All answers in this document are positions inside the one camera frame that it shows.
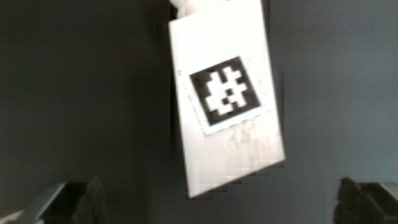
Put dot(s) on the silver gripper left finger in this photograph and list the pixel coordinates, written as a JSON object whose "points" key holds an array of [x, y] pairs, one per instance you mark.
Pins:
{"points": [[70, 204]]}

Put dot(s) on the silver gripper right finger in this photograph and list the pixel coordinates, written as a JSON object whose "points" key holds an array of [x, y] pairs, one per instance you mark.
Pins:
{"points": [[367, 203]]}

